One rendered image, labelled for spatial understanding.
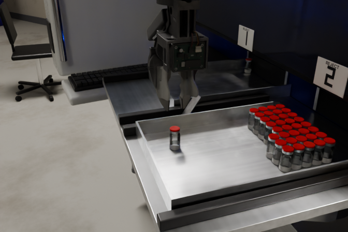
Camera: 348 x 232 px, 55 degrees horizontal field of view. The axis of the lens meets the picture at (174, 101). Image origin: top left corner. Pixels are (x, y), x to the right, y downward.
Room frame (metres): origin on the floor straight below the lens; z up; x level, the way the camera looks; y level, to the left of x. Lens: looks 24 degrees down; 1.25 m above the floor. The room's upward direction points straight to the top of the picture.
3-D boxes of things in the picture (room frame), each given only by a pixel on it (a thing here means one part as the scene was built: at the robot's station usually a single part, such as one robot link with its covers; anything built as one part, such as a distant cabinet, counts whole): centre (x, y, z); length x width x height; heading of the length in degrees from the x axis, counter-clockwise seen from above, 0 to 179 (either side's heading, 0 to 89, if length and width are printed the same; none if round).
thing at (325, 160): (0.61, -0.27, 0.90); 0.18 x 0.02 x 0.05; 18
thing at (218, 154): (0.56, -0.12, 0.90); 0.34 x 0.26 x 0.04; 108
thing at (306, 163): (0.59, -0.22, 0.90); 0.18 x 0.02 x 0.05; 18
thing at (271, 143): (0.55, -0.19, 0.90); 0.02 x 0.02 x 0.05
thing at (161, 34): (0.56, -0.01, 1.12); 0.09 x 0.08 x 0.12; 18
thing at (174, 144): (0.58, 0.00, 0.90); 0.02 x 0.02 x 0.04
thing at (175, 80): (0.92, -0.12, 0.90); 0.34 x 0.26 x 0.04; 108
